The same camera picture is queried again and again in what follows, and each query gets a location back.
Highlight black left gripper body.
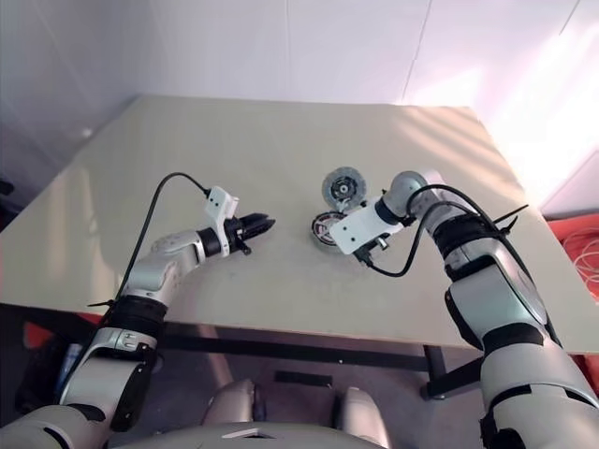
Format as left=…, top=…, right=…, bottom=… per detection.
left=226, top=215, right=254, bottom=257

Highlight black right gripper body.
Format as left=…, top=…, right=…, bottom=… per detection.
left=354, top=235, right=390, bottom=263

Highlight black rimmed silver spoked rotor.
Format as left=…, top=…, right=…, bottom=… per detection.
left=312, top=212, right=335, bottom=245

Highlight silver motor housing copper windings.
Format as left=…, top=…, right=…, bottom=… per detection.
left=306, top=209, right=346, bottom=256

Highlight black zip tie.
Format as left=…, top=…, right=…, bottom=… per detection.
left=486, top=202, right=531, bottom=238

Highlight black strip on floor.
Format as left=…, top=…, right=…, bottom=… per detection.
left=273, top=370, right=334, bottom=388

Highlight silver rounded robot leg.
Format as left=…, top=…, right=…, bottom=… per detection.
left=200, top=378, right=269, bottom=427
left=330, top=385, right=390, bottom=449

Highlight orange bin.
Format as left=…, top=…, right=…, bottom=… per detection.
left=546, top=218, right=599, bottom=303

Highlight silver robot torso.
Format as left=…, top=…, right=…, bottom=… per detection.
left=0, top=402, right=399, bottom=449

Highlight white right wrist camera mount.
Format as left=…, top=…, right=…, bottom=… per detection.
left=329, top=204, right=404, bottom=256

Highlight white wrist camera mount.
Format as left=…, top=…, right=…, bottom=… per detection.
left=203, top=185, right=242, bottom=257
left=329, top=204, right=404, bottom=256

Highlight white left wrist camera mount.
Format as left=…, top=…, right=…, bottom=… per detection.
left=203, top=185, right=242, bottom=257

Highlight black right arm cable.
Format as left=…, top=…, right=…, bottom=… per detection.
left=360, top=184, right=504, bottom=278

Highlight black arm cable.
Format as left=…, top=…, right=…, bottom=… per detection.
left=114, top=173, right=211, bottom=300
left=360, top=184, right=504, bottom=278

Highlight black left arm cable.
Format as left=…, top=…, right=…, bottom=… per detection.
left=114, top=173, right=211, bottom=300

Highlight black table frame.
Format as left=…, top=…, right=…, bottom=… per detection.
left=158, top=321, right=453, bottom=401

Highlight white coiled cable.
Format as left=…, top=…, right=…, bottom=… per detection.
left=561, top=232, right=599, bottom=294

